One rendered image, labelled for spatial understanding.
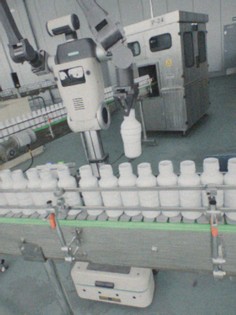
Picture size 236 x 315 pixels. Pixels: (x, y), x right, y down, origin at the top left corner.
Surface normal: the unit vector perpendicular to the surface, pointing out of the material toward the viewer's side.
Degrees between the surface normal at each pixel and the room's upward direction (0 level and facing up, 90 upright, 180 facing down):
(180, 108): 91
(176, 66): 90
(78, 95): 90
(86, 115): 90
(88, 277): 31
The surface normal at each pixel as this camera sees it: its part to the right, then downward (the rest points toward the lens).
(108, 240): -0.28, 0.41
